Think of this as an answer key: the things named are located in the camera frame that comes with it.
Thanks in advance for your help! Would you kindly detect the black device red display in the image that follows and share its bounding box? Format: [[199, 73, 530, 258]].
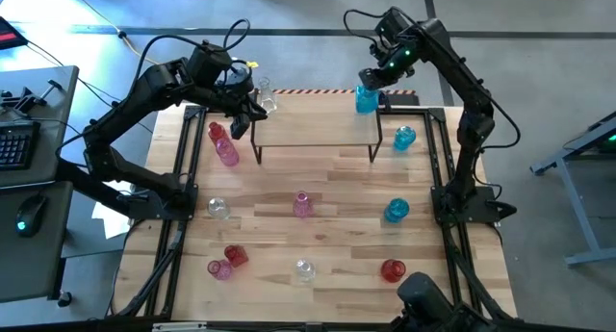
[[0, 16, 29, 51]]

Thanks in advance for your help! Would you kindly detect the black desk clamp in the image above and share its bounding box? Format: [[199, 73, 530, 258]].
[[0, 79, 64, 115]]

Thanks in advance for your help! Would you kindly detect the grey desk panel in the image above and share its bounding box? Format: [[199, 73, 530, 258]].
[[0, 180, 74, 304], [0, 64, 81, 189]]

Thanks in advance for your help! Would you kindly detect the red tall ribbed vase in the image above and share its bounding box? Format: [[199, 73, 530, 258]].
[[207, 121, 230, 145]]

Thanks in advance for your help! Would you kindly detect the pink round ribbed vase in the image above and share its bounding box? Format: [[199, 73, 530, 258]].
[[215, 138, 241, 168]]

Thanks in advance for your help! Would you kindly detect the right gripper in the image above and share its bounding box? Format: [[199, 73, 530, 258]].
[[358, 36, 419, 90]]

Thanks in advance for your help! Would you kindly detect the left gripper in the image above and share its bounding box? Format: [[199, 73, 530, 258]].
[[224, 91, 270, 121]]

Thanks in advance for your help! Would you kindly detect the black computer mouse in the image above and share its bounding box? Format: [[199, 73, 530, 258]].
[[14, 193, 49, 239]]

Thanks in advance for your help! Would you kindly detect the white paper sheet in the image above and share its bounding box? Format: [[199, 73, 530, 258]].
[[90, 180, 134, 241]]

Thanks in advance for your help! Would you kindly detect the blue diamond-pattern square vase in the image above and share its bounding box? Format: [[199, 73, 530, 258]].
[[383, 197, 411, 224]]

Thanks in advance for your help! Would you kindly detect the blue round glass vase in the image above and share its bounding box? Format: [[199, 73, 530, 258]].
[[393, 125, 418, 153]]

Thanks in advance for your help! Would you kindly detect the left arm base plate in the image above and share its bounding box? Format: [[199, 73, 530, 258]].
[[125, 181, 199, 222]]

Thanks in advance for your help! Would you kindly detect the grey metal table base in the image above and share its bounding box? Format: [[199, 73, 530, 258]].
[[528, 110, 616, 268]]

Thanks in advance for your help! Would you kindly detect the red round glass vase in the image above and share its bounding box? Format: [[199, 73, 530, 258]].
[[380, 258, 407, 284]]

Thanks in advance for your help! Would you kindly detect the yellow extension cable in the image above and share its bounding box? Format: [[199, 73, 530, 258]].
[[117, 31, 163, 67]]

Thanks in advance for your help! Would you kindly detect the clear ribbed jar vase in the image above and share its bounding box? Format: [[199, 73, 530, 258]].
[[206, 196, 232, 221]]

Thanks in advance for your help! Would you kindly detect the blue tall textured vase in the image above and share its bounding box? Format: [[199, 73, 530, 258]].
[[354, 84, 381, 115]]

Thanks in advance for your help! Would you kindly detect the red square glass vase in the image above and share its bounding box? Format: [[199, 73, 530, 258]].
[[223, 243, 250, 268]]

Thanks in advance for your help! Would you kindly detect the pink small glass vase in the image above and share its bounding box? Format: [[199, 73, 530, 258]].
[[206, 258, 235, 282]]

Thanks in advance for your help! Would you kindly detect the black keyboard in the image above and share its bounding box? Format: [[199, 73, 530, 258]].
[[0, 120, 42, 172]]

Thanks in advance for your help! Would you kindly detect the clear embossed glass vase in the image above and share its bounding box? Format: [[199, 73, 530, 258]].
[[295, 258, 318, 284]]

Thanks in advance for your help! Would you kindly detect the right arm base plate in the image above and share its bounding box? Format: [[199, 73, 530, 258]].
[[430, 185, 519, 225]]

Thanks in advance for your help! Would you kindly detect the clear conical glass vase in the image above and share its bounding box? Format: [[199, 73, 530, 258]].
[[256, 76, 279, 115]]

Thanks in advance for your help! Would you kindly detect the silver metal bracket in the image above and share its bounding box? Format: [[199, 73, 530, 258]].
[[152, 321, 208, 332]]

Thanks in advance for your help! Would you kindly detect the pink teardrop glass vase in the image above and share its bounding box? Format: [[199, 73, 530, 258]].
[[292, 190, 315, 219]]

